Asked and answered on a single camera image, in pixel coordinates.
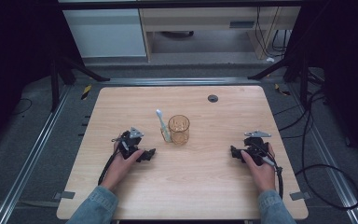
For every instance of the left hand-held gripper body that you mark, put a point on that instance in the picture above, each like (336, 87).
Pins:
(130, 141)

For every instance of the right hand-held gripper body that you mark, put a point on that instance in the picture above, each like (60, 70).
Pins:
(256, 147)

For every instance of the white toothbrush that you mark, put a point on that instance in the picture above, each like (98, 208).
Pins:
(164, 127)

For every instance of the amber glass cup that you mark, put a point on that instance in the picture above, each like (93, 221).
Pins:
(179, 130)

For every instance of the person's right hand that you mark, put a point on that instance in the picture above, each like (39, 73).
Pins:
(262, 175)

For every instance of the person's left hand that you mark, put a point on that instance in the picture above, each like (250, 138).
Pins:
(119, 169)

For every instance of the grey table grommet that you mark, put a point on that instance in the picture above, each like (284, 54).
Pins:
(213, 98)

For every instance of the yellow black tape strip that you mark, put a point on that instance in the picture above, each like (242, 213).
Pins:
(86, 91)
(281, 90)

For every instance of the grey tape patch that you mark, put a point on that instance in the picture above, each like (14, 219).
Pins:
(300, 196)
(64, 195)

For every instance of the black metal stand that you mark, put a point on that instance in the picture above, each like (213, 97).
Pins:
(55, 84)
(304, 84)

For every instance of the small white floor object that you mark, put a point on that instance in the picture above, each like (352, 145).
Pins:
(270, 59)

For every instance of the white cabinet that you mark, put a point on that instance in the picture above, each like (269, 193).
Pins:
(105, 32)

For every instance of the light wooden desk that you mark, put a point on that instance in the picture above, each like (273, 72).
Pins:
(199, 18)

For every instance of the aluminium floor rail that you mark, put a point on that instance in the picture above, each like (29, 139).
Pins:
(329, 161)
(180, 81)
(28, 161)

